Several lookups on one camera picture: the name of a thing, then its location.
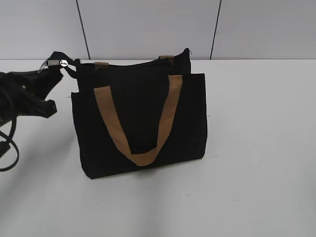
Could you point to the tan front bag handle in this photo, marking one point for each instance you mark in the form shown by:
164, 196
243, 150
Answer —
103, 96

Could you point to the black canvas tote bag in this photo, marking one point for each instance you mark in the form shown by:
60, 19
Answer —
139, 94

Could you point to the tan rear bag handle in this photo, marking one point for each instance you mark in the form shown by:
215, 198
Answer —
167, 59

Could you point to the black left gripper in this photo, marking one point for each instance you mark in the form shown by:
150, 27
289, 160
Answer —
19, 92

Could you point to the tan bag handle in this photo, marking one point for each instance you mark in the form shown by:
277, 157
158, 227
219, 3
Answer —
103, 96
167, 59

